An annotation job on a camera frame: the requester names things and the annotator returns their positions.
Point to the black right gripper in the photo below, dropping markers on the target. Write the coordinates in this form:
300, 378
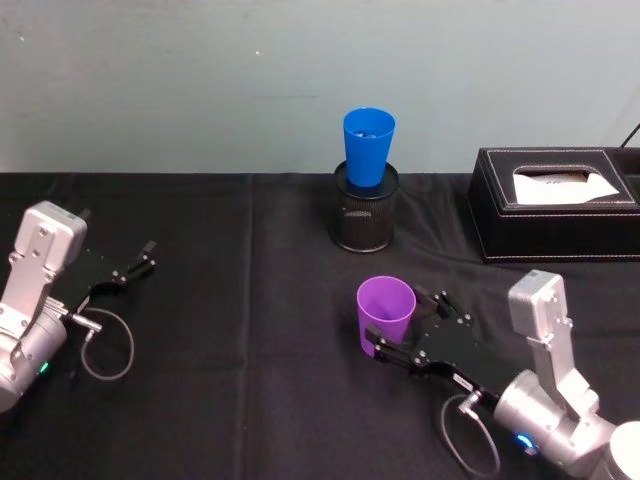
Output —
455, 350

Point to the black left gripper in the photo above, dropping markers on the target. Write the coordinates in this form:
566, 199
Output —
97, 272

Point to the purple plastic cup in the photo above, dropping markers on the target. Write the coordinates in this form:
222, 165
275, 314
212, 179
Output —
382, 312

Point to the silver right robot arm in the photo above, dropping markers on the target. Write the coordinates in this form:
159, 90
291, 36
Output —
550, 360

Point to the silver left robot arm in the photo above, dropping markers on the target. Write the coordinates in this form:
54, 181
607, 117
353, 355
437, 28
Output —
35, 280

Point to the black mesh pen holder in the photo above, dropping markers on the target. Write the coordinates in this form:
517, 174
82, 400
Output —
362, 220

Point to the black table cloth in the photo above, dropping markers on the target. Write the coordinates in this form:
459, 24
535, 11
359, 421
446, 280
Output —
225, 350

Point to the black leather tissue box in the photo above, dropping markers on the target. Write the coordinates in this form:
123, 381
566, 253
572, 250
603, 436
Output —
550, 230

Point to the blue plastic cup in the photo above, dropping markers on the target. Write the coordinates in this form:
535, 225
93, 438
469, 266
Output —
367, 155

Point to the white tissue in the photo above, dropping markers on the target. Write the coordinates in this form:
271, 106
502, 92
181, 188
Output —
535, 190

